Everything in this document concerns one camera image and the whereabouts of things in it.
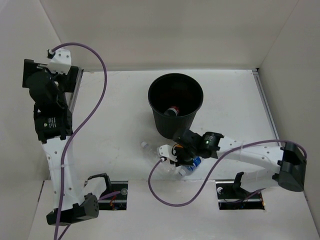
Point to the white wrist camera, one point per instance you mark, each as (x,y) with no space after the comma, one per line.
(60,61)
(167,152)

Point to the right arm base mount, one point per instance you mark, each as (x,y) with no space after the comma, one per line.
(232,197)

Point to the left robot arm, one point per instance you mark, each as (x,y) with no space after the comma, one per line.
(53,121)

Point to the black plastic waste bin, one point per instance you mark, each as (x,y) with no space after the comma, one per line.
(174,89)

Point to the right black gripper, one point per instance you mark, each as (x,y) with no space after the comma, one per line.
(180,162)

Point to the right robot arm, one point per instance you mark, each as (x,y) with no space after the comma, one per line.
(280,166)

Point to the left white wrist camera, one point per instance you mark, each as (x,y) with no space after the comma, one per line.
(60,61)

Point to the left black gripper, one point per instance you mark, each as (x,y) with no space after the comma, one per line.
(28,73)

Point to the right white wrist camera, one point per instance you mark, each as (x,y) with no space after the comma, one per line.
(167,152)

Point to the blue label water bottle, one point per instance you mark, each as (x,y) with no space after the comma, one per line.
(188,170)

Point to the clear unlabelled plastic bottle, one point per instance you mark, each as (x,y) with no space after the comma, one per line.
(152,155)

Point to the red label clear bottle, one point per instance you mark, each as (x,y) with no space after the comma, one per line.
(172,111)

